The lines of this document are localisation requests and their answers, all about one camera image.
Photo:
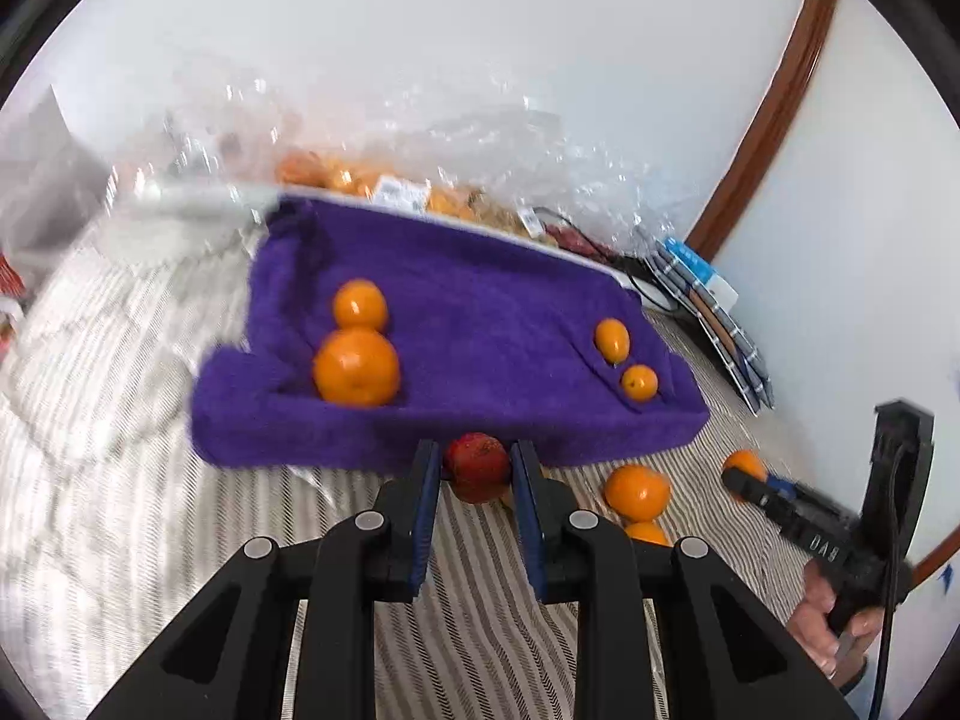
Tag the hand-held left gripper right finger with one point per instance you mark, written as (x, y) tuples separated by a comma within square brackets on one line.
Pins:
[(525, 510)]

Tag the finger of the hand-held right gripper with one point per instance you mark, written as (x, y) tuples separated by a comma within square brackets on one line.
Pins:
[(784, 487), (754, 491)]

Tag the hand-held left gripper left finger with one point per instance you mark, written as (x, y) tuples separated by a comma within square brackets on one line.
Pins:
[(427, 495)]

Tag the orange mandarin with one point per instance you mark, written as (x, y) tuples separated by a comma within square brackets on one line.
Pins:
[(636, 493), (612, 339), (646, 535), (360, 305), (356, 367), (640, 382), (746, 461)]

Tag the small red apple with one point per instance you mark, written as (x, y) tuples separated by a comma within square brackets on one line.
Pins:
[(476, 469)]

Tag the purple towel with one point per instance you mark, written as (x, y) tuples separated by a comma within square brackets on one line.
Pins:
[(480, 315)]

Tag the person's right hand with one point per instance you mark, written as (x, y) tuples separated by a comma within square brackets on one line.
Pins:
[(814, 615)]

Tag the blue white tissue box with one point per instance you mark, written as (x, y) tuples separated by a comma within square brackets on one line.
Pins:
[(705, 277)]

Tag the dark red packet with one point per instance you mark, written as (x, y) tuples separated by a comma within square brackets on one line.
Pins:
[(574, 241)]

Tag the striped quilt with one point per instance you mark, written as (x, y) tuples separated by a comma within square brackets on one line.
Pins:
[(150, 502)]

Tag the clear bag of tan fruit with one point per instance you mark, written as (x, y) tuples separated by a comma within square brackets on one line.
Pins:
[(502, 219)]

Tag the clear bag of oranges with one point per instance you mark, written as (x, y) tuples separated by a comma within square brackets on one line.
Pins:
[(330, 174)]

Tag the clear plastic bag of fruit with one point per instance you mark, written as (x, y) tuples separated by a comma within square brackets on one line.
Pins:
[(465, 135)]

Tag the red paper bag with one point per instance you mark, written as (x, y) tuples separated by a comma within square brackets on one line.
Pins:
[(7, 292)]

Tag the white plastic bag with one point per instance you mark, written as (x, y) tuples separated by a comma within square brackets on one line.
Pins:
[(52, 180)]

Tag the brown wooden door frame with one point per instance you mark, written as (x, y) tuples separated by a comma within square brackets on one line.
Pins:
[(780, 90)]

